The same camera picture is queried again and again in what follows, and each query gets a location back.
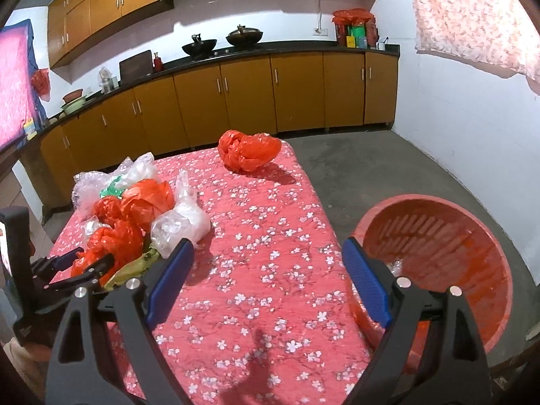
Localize black wok with ladle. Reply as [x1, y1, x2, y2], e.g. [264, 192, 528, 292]
[181, 34, 218, 60]

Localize clear plastic bag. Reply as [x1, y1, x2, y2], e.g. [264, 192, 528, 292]
[73, 170, 111, 211]
[110, 152, 158, 191]

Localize red floral tablecloth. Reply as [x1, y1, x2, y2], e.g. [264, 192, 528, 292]
[48, 139, 376, 405]

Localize red hanging plastic bag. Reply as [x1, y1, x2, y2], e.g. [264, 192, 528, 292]
[30, 67, 51, 103]

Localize green printed plastic bag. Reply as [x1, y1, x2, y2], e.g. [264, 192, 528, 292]
[100, 176, 128, 199]

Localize red plastic basket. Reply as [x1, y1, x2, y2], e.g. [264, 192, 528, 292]
[348, 194, 514, 374]

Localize black kitchen countertop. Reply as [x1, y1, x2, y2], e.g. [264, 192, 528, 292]
[40, 41, 401, 133]

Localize brown lower kitchen cabinets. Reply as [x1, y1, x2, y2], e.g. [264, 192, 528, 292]
[39, 50, 399, 224]

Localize pink window curtain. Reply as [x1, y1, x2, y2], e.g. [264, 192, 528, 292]
[0, 19, 47, 148]

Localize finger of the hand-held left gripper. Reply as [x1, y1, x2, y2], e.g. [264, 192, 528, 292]
[42, 254, 116, 293]
[30, 248, 85, 282]

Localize clear bag with white contents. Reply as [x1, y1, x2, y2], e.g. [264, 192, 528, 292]
[150, 170, 212, 259]

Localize brown cutting board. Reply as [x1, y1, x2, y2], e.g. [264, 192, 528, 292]
[119, 50, 153, 85]

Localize person's left forearm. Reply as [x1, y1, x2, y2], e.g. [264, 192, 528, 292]
[0, 337, 51, 393]

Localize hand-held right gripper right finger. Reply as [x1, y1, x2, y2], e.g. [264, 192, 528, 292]
[342, 238, 492, 405]

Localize olive yellow plastic bag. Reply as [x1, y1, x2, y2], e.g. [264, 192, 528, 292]
[103, 248, 162, 293]

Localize red bag over canisters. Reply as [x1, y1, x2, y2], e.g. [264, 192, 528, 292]
[332, 7, 375, 27]

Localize brown upper wall cabinets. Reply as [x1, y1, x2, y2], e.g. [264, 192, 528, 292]
[47, 0, 174, 68]

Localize black wok with lid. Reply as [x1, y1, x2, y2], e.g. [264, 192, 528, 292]
[225, 25, 263, 47]

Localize pink floral hanging cloth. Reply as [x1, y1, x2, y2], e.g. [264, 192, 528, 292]
[405, 0, 540, 83]

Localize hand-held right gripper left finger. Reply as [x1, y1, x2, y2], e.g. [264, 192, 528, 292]
[44, 238, 195, 405]

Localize glass jar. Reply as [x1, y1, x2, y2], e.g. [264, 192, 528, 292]
[99, 66, 119, 93]

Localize red plastic bag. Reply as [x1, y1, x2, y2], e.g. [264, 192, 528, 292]
[217, 130, 282, 173]
[92, 196, 126, 229]
[30, 67, 51, 103]
[121, 179, 175, 221]
[70, 219, 145, 288]

